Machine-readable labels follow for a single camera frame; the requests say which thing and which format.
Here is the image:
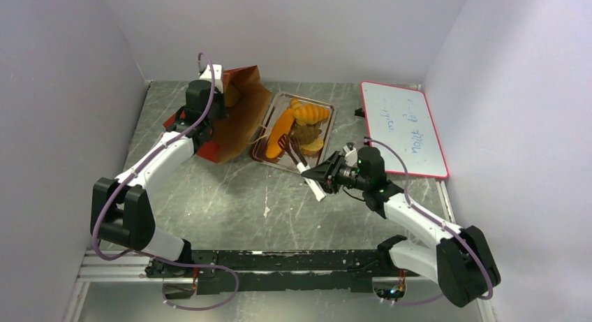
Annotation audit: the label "pink framed whiteboard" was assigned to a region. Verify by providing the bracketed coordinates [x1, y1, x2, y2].
[360, 81, 449, 179]

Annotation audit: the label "orange fake croissant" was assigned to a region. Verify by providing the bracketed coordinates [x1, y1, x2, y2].
[290, 98, 330, 126]

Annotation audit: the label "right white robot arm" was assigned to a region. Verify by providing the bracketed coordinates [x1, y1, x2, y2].
[297, 146, 501, 307]

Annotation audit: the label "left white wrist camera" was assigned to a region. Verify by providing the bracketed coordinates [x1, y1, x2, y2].
[198, 64, 225, 94]

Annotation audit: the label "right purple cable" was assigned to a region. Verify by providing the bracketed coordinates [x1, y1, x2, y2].
[362, 138, 495, 308]

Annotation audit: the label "long orange fake baguette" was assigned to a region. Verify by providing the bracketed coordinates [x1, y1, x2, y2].
[265, 108, 295, 159]

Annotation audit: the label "silver metal tray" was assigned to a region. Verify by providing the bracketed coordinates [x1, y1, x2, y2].
[249, 92, 337, 173]

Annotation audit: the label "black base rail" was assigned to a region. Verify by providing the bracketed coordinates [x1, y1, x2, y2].
[145, 249, 416, 295]

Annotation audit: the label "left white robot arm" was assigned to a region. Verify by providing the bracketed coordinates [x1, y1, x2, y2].
[90, 80, 227, 277]

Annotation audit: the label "pale fake bread slice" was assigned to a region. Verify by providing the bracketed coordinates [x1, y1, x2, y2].
[299, 137, 324, 156]

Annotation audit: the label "dark fake bread loaf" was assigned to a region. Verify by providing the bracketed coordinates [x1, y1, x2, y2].
[290, 124, 321, 145]

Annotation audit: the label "red paper bag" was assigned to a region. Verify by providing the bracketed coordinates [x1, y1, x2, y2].
[163, 66, 272, 163]

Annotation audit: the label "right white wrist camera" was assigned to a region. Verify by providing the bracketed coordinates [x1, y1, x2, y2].
[342, 142, 357, 166]

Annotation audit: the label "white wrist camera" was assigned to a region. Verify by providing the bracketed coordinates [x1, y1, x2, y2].
[198, 64, 225, 94]
[342, 142, 357, 166]

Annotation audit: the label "metal tongs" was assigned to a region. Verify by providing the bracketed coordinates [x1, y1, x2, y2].
[278, 133, 327, 203]

